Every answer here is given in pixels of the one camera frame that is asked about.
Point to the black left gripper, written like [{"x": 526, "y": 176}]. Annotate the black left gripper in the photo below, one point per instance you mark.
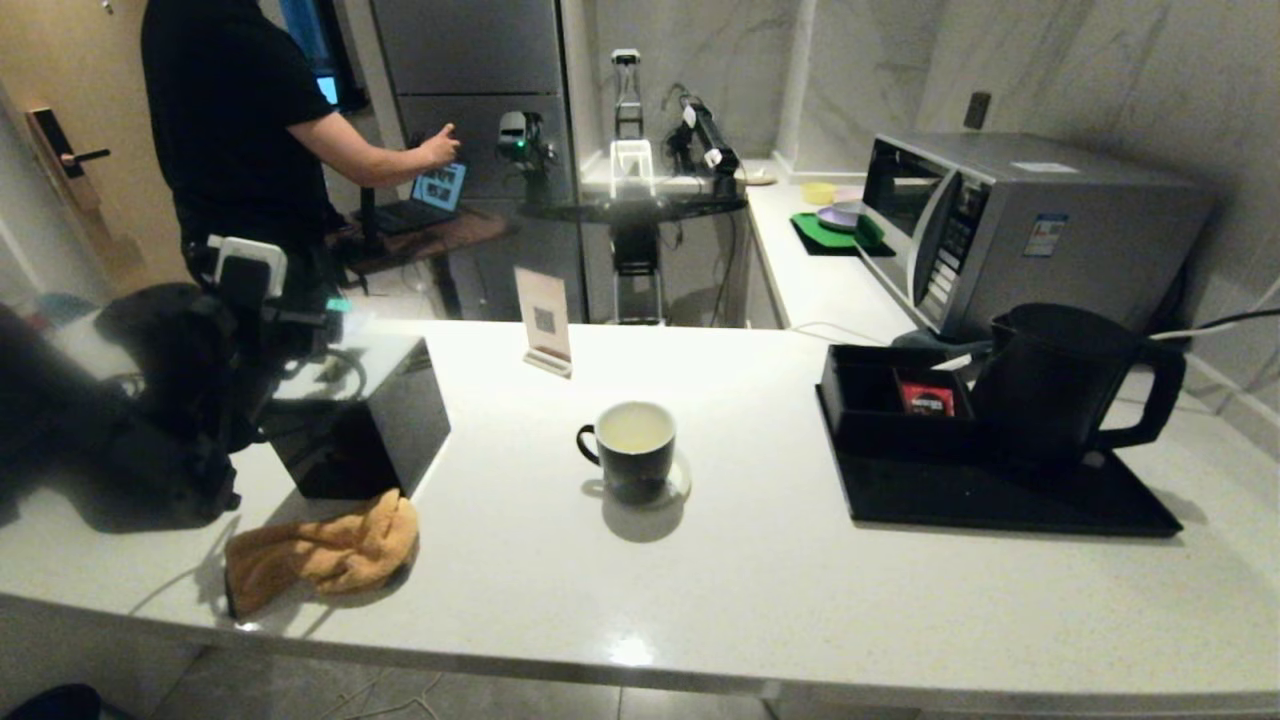
[{"x": 240, "y": 380}]

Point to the black electric kettle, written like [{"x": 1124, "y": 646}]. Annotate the black electric kettle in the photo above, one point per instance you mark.
[{"x": 1050, "y": 390}]

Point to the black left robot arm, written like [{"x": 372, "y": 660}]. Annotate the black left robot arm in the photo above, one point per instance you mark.
[{"x": 100, "y": 450}]

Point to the grey background robot arm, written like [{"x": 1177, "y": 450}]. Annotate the grey background robot arm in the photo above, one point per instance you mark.
[{"x": 627, "y": 100}]

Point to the black background robot arm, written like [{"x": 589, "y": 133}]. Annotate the black background robot arm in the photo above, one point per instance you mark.
[{"x": 705, "y": 135}]

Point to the black compartment organizer box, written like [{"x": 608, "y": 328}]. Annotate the black compartment organizer box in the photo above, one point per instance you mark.
[{"x": 860, "y": 420}]

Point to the red tea packet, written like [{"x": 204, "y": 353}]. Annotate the red tea packet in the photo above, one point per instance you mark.
[{"x": 927, "y": 400}]

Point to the black teleoperation rig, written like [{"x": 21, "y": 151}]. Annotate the black teleoperation rig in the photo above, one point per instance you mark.
[{"x": 368, "y": 215}]

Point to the black tissue box white lid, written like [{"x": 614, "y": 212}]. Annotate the black tissue box white lid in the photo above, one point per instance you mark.
[{"x": 370, "y": 450}]

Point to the small wooden table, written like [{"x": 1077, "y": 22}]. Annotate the small wooden table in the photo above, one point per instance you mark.
[{"x": 450, "y": 232}]

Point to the open laptop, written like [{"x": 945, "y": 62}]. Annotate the open laptop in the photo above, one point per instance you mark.
[{"x": 440, "y": 185}]

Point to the orange cloth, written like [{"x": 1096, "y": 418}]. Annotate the orange cloth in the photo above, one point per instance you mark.
[{"x": 320, "y": 555}]

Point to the man in black shirt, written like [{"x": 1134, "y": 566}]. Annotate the man in black shirt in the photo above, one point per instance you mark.
[{"x": 230, "y": 120}]

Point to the QR code table sign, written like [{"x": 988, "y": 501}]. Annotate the QR code table sign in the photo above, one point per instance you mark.
[{"x": 545, "y": 310}]

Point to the blue lit monitor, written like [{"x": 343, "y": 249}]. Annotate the blue lit monitor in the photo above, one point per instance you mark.
[{"x": 328, "y": 88}]

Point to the black device green light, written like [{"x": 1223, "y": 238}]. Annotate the black device green light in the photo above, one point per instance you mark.
[{"x": 515, "y": 133}]

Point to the grey refrigerator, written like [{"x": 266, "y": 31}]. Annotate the grey refrigerator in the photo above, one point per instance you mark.
[{"x": 470, "y": 50}]

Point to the black mug white inside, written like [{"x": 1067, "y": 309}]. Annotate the black mug white inside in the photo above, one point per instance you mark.
[{"x": 630, "y": 465}]

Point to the black round tabletop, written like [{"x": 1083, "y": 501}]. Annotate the black round tabletop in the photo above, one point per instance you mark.
[{"x": 640, "y": 210}]

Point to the white base cabinet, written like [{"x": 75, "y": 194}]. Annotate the white base cabinet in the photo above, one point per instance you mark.
[{"x": 765, "y": 290}]

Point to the beige round plate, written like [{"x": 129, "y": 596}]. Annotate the beige round plate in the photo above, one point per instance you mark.
[{"x": 762, "y": 178}]

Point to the green mat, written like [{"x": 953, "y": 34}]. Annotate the green mat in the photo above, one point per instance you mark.
[{"x": 815, "y": 235}]

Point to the yellow bowl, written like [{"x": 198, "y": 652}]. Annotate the yellow bowl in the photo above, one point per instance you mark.
[{"x": 818, "y": 193}]

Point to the purple plate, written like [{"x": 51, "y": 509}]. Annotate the purple plate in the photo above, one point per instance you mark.
[{"x": 826, "y": 218}]

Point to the small grey bowl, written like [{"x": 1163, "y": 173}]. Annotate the small grey bowl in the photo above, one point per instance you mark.
[{"x": 852, "y": 209}]

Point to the pink bowl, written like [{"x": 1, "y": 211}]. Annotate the pink bowl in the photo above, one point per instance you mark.
[{"x": 850, "y": 194}]

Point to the white sachet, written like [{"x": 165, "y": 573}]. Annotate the white sachet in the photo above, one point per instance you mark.
[{"x": 950, "y": 362}]

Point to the black serving tray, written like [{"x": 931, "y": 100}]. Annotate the black serving tray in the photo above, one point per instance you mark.
[{"x": 1000, "y": 500}]

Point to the silver microwave oven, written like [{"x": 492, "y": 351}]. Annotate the silver microwave oven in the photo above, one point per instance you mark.
[{"x": 1080, "y": 250}]

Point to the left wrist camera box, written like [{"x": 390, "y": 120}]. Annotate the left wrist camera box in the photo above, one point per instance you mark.
[{"x": 250, "y": 245}]

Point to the black table pedestal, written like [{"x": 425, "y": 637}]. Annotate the black table pedestal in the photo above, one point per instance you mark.
[{"x": 637, "y": 250}]

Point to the white glowing frame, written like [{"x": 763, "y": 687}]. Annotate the white glowing frame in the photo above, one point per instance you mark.
[{"x": 632, "y": 145}]

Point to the dark wall socket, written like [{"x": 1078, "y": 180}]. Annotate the dark wall socket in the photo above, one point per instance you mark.
[{"x": 979, "y": 110}]

